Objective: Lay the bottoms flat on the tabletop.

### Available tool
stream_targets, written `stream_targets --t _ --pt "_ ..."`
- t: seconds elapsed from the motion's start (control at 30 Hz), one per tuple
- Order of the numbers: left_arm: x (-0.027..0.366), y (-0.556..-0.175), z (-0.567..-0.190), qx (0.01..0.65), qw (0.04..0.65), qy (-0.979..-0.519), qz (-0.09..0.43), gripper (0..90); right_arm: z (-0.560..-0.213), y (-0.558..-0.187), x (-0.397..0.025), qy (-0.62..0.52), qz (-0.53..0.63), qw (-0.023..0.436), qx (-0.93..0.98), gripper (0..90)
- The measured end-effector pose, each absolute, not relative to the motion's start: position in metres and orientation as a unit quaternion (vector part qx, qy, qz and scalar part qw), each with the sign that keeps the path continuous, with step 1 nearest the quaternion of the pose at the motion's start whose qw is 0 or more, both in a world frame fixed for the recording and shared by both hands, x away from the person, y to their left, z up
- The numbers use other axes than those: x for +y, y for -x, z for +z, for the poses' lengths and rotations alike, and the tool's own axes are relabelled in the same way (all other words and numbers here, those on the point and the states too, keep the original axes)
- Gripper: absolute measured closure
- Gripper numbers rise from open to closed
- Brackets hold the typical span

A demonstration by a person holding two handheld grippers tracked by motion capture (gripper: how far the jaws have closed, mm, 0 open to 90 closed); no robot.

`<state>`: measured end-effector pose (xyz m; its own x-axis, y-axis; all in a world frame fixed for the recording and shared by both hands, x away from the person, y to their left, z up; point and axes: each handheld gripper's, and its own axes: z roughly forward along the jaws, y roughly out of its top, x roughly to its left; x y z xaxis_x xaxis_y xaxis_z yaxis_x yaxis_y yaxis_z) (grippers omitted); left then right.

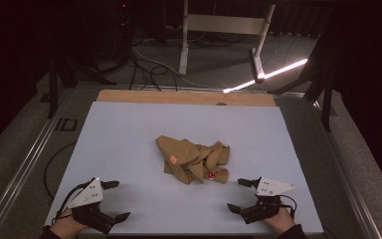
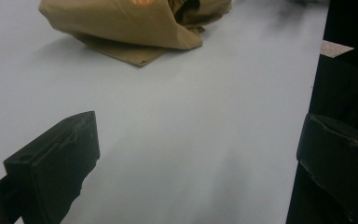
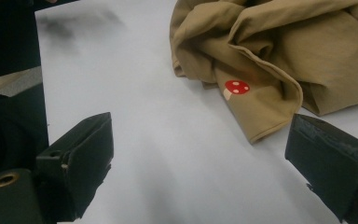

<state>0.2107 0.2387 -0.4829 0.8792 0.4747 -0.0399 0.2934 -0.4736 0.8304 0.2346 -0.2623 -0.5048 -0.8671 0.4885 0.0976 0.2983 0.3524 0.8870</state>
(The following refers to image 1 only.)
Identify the white metal table frame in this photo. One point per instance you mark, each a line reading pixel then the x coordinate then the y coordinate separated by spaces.
pixel 222 24

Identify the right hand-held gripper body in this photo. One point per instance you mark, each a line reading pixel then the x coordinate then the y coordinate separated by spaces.
pixel 272 187

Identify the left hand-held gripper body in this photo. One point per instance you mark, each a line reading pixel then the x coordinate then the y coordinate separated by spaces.
pixel 88 195

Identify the person's right hand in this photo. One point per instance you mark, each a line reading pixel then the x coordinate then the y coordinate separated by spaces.
pixel 282 220

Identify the brown pants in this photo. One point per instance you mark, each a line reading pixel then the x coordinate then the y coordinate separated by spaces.
pixel 185 156

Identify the black metal stand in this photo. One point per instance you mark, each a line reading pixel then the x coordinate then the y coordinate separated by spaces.
pixel 53 93
pixel 327 106

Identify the person's left hand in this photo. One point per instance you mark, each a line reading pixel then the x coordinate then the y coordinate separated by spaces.
pixel 66 225

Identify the metal floor rail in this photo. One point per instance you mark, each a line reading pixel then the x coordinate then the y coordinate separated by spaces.
pixel 349 189
pixel 23 167

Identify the pale blue table mat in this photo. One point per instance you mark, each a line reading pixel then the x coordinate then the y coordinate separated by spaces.
pixel 119 132

